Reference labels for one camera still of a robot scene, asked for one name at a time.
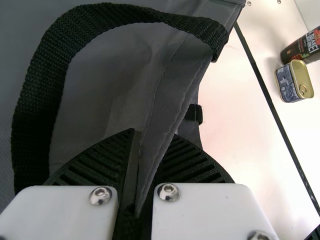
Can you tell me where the rectangular tin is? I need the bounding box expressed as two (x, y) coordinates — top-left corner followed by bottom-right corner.
(274, 59), (315, 103)

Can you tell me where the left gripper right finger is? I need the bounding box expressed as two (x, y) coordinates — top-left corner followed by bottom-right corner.
(136, 133), (280, 240)

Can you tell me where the dark coffee bottle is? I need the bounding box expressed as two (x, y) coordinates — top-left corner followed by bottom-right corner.
(279, 24), (320, 65)

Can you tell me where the black strip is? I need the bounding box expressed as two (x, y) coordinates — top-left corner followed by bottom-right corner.
(233, 21), (320, 213)

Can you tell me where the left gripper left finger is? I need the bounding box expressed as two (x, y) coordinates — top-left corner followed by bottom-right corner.
(0, 127), (141, 240)

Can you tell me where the dark grey bag with straps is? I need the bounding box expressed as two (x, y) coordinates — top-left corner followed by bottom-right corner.
(0, 0), (248, 218)

